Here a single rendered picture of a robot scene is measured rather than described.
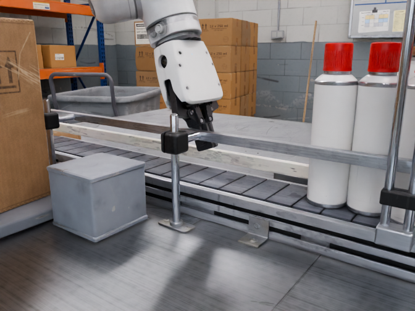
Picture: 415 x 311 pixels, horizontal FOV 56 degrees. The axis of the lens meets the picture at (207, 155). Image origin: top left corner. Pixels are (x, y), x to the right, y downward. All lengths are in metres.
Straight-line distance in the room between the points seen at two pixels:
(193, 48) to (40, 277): 0.38
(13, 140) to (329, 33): 4.54
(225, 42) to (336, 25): 1.62
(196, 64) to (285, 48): 4.51
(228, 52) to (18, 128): 3.25
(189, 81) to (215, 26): 3.26
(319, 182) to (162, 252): 0.22
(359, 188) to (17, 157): 0.47
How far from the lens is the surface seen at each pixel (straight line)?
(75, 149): 0.85
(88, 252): 0.53
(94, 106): 2.70
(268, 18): 5.20
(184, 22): 0.61
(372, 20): 4.75
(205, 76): 0.62
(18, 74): 0.63
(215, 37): 3.84
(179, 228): 0.56
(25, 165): 0.64
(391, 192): 0.43
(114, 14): 0.63
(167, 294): 0.43
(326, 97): 0.49
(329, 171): 0.51
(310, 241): 0.53
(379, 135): 0.49
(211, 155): 0.66
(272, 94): 5.18
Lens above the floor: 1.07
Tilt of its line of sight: 15 degrees down
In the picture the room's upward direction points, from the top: straight up
